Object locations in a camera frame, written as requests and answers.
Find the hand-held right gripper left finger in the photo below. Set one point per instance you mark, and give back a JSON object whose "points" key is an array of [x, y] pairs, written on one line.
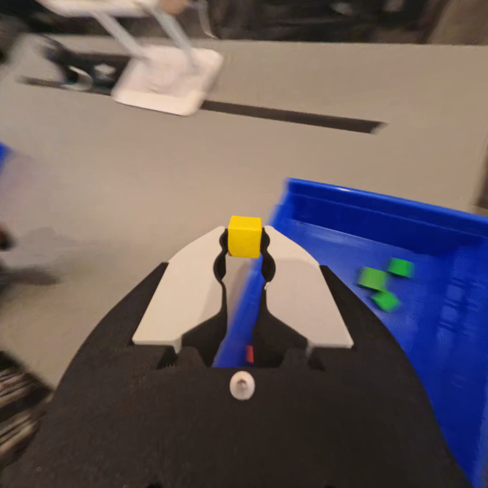
{"points": [[183, 297]]}

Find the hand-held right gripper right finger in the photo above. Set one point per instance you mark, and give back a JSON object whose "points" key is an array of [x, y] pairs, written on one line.
{"points": [[305, 305]]}

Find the green wooden cube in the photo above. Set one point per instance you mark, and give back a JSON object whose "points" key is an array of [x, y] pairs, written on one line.
{"points": [[385, 301], [401, 267], [371, 277]]}

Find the red wooden cube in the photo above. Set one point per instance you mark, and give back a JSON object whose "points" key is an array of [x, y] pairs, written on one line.
{"points": [[250, 354]]}

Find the yellow wooden cube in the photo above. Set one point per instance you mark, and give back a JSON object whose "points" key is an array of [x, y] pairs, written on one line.
{"points": [[244, 236]]}

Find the person's plaid shirt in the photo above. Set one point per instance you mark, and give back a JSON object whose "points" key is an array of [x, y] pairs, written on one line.
{"points": [[19, 400]]}

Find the white tablet stand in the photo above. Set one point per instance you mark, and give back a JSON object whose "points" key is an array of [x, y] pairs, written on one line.
{"points": [[167, 76]]}

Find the small black battery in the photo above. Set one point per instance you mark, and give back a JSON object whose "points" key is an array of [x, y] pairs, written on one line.
{"points": [[103, 74]]}

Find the black charging box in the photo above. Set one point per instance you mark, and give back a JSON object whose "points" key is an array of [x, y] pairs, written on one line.
{"points": [[57, 57]]}

